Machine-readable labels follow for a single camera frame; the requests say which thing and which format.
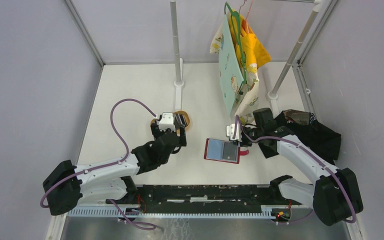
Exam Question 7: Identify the yellow oval card tray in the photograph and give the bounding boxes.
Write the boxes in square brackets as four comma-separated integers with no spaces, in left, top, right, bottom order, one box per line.
[150,110,190,132]

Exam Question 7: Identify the black VIP credit card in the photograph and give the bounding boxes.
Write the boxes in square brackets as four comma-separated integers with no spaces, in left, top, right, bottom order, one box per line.
[221,141,240,163]

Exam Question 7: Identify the red card holder wallet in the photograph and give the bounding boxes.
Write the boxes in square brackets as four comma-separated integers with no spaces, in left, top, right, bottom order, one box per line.
[203,138,249,164]

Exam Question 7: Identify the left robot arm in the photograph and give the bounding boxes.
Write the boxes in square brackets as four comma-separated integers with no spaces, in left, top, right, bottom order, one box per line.
[40,125,187,216]

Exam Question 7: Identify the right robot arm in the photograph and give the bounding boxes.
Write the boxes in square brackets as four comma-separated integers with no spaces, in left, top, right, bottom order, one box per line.
[226,107,364,226]

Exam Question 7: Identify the stack of credit cards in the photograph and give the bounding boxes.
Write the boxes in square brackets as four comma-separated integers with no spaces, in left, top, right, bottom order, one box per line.
[173,113,188,129]

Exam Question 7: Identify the mint green cartoon cloth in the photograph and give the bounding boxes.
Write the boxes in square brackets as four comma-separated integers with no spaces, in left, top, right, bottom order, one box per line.
[218,17,244,114]

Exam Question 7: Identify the black clothes pile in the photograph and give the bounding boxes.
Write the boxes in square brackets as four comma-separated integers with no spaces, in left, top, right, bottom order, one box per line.
[261,109,342,163]

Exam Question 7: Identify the yellow garment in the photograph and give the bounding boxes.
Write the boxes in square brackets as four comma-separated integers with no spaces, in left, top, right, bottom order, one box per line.
[227,15,272,69]

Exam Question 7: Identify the pink clothes hanger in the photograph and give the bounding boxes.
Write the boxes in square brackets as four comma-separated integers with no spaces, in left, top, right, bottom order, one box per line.
[239,0,254,34]

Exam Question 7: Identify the green clothes hanger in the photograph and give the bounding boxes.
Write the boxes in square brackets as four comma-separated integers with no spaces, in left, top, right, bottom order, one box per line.
[223,1,247,85]

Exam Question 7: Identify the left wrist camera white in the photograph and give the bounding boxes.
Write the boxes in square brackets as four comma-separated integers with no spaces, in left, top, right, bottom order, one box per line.
[156,112,176,132]

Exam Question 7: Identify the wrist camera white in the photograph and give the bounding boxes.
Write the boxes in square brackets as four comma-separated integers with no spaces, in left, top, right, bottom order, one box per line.
[156,112,176,132]
[225,123,242,142]

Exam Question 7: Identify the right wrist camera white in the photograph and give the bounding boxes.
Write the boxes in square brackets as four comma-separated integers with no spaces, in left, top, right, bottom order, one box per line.
[225,123,242,142]

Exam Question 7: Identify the white clothes rack frame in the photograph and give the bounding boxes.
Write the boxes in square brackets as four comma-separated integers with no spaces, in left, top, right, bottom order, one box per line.
[169,0,324,114]

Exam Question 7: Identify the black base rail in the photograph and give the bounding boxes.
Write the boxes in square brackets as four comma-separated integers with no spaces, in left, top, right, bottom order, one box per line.
[105,184,302,215]

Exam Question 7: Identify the white slotted cable duct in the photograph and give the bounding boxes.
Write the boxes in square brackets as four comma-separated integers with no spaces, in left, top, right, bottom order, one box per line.
[67,205,276,220]

